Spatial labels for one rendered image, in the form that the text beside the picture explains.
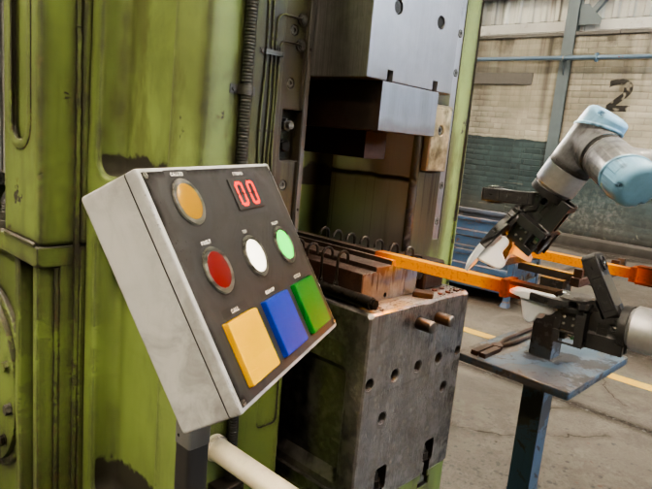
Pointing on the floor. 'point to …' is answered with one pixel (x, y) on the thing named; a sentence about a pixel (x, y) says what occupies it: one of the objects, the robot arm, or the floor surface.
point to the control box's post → (191, 458)
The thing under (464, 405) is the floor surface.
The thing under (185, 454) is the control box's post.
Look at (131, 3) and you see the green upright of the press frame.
